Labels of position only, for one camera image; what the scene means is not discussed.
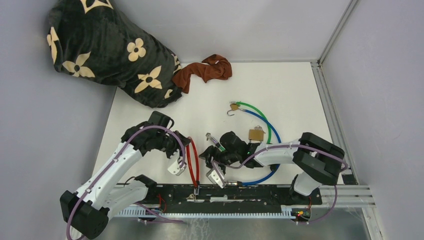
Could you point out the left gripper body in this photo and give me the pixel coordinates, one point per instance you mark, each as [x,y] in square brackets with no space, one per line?
[170,144]

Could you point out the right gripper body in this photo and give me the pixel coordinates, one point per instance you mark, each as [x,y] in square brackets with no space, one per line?
[220,158]

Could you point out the red cable lock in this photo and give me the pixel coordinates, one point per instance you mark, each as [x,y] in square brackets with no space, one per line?
[194,174]

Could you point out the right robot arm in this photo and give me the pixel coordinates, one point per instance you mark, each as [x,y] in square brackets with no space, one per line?
[321,161]

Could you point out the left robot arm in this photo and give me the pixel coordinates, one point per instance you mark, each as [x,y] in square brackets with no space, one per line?
[89,208]

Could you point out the small brass padlock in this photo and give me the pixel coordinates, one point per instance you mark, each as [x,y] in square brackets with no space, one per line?
[233,107]

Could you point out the brown towel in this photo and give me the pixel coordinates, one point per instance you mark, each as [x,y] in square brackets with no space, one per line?
[213,67]

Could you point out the black floral plush blanket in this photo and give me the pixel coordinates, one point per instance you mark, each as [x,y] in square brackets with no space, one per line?
[96,41]

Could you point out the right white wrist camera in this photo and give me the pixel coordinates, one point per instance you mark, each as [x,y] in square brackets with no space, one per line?
[216,176]

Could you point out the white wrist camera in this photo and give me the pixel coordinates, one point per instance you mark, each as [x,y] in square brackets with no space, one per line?
[176,165]
[216,176]

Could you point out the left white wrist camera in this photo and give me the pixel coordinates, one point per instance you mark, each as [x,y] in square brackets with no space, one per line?
[176,165]

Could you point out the blue cable lock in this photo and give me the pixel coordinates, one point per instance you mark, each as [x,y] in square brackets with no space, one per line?
[274,167]

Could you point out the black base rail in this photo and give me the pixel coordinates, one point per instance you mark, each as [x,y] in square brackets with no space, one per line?
[211,199]

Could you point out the green cable lock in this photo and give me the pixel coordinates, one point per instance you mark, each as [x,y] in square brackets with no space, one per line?
[250,109]

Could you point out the white cable duct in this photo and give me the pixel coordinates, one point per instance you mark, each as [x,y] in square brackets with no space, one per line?
[134,211]

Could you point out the aluminium frame rail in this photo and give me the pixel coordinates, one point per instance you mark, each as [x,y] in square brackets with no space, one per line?
[350,196]

